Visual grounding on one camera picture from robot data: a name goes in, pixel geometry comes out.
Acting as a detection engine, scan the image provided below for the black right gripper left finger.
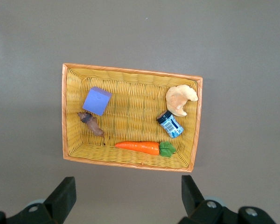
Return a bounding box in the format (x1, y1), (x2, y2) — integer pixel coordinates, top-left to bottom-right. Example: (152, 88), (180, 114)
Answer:
(0, 176), (77, 224)

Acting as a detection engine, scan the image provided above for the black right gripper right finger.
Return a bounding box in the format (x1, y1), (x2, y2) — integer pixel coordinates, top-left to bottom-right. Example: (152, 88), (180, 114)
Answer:
(177, 175), (277, 224)

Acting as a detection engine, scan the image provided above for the orange toy carrot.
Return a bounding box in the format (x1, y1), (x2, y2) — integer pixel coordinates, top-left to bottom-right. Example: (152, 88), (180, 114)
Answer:
(114, 141), (177, 158)

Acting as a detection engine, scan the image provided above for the small blue labelled jar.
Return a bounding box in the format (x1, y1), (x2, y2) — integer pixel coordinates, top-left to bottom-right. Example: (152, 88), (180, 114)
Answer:
(156, 110), (184, 139)

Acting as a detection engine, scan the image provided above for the brown root vegetable toy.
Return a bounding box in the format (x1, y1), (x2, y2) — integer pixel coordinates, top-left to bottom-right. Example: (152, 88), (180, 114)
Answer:
(77, 112), (105, 139)

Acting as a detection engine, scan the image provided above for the toy croissant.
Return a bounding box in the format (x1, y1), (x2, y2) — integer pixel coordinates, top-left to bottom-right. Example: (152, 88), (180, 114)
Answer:
(166, 84), (199, 117)

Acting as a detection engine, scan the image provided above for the purple cube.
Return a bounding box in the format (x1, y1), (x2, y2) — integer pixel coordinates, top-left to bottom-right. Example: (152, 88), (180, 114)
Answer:
(82, 86), (113, 116)

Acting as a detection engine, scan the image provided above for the flat orange wicker tray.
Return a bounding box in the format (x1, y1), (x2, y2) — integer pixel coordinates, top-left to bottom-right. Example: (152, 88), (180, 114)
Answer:
(62, 63), (203, 173)

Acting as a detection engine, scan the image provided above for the brown table cloth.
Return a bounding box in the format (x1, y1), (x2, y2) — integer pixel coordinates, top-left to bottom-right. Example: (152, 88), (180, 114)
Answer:
(0, 0), (280, 224)

